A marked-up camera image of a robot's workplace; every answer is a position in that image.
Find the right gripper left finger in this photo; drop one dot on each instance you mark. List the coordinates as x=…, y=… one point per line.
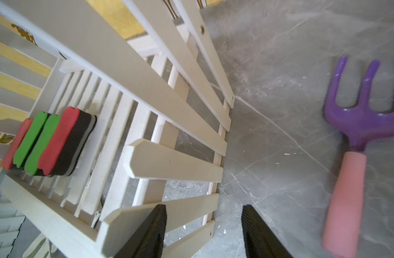
x=148, y=239

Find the green eraser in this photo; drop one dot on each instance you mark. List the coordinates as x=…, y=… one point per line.
x=30, y=139
x=31, y=165

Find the red eraser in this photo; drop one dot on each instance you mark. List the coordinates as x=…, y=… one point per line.
x=65, y=146
x=7, y=162

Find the white grey work glove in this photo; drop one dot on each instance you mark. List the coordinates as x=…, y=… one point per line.
x=41, y=247

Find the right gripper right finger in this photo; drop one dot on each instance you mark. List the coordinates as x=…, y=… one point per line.
x=259, y=240

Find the white two-tier slatted shelf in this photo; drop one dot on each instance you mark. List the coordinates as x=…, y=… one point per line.
x=162, y=103

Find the purple garden fork pink handle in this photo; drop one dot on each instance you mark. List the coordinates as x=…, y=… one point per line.
x=361, y=125

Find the red eraser bottom left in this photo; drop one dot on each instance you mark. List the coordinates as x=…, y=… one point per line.
x=7, y=162

